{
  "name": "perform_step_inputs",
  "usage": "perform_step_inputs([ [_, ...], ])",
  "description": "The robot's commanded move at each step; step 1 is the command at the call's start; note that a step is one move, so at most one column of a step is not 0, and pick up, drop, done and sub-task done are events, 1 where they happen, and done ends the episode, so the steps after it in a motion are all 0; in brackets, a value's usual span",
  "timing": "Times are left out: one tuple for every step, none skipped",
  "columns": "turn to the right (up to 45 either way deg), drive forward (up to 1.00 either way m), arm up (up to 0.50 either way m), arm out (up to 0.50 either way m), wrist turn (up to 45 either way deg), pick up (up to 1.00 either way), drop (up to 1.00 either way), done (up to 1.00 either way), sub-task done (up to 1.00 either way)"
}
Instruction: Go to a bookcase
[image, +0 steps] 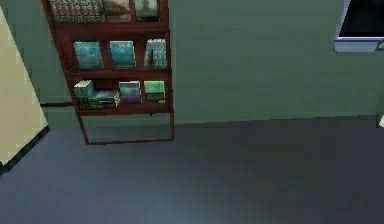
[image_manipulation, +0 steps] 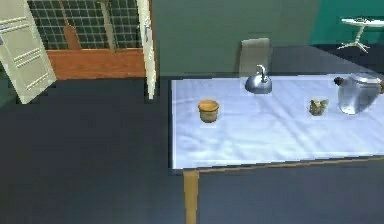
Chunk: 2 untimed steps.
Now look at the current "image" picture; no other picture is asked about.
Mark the green purple lying book stack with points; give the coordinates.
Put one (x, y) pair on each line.
(104, 99)

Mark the teal white patterned books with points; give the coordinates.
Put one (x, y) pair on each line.
(156, 54)

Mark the small white object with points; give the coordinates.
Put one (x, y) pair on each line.
(381, 121)

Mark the white framed window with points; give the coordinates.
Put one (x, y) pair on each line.
(361, 23)

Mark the bright green book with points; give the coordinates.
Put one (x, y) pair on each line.
(154, 89)

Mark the beige brown book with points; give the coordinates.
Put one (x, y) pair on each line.
(116, 10)

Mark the dark red wooden bookcase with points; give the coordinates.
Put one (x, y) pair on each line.
(113, 74)

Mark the grey patterned book row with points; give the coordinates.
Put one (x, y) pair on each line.
(77, 10)

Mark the teal upright book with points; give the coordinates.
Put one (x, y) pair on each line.
(122, 54)
(88, 55)

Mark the purple teal book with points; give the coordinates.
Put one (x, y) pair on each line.
(130, 91)

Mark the dark green grey book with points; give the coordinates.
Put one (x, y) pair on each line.
(146, 9)

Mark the green white upright book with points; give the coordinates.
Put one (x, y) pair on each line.
(83, 90)

